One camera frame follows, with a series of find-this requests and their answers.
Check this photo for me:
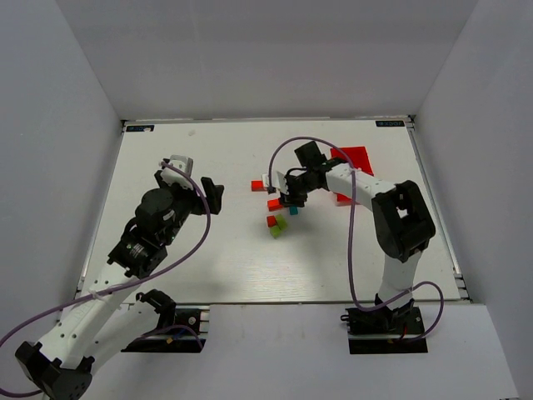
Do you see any red long block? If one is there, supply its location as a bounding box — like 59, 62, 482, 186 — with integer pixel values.
251, 180, 267, 192

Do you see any red plastic tray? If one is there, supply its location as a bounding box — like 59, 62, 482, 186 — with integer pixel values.
329, 146, 374, 207

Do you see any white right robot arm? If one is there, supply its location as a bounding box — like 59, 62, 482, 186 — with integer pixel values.
266, 137, 436, 333

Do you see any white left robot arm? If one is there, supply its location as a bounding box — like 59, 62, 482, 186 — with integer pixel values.
15, 168, 224, 399

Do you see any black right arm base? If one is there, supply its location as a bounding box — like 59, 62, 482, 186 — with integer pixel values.
340, 307, 428, 355

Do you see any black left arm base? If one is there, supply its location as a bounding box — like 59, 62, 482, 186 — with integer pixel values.
122, 305, 210, 354

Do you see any red wide block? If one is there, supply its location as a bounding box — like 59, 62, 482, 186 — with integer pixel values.
267, 198, 284, 212

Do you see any light green long block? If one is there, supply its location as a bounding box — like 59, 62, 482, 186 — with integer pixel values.
275, 214, 288, 231

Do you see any orange square block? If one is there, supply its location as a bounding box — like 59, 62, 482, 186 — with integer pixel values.
266, 216, 276, 228

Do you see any light green small block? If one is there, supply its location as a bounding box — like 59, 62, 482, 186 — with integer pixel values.
269, 226, 281, 238

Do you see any right corner label sticker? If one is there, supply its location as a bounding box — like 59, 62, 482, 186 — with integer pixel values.
376, 120, 405, 128

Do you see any corner label sticker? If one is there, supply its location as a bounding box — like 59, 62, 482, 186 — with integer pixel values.
126, 125, 155, 133
376, 120, 405, 128

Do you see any left corner label sticker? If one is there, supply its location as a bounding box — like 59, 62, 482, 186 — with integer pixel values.
126, 125, 155, 133

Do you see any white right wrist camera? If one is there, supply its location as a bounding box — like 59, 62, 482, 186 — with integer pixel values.
262, 171, 288, 194

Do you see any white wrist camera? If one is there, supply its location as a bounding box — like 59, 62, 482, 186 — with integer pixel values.
262, 171, 288, 194
161, 155, 193, 189

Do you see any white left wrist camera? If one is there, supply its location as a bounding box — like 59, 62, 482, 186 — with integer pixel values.
161, 155, 193, 189

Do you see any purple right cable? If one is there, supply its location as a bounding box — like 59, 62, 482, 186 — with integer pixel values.
268, 136, 446, 343

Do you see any purple cable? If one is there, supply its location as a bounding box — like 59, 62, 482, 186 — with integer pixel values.
0, 160, 212, 397
268, 136, 446, 343

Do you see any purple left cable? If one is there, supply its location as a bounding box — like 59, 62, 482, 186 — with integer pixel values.
0, 160, 212, 397

